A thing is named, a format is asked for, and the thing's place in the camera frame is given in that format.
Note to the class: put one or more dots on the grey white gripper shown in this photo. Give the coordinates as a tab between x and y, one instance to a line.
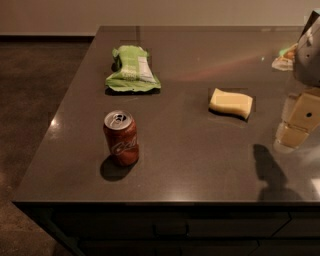
308	61

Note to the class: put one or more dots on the red coke can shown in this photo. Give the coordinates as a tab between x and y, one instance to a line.
121	134

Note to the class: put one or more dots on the colourful snack bag at edge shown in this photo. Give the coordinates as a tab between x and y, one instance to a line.
285	60

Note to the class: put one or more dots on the green rice chip bag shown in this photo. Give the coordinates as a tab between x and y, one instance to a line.
131	71

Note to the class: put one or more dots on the yellow sponge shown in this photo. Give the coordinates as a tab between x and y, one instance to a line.
231	103

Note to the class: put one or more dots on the dark cabinet drawers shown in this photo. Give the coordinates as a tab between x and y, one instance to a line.
179	230

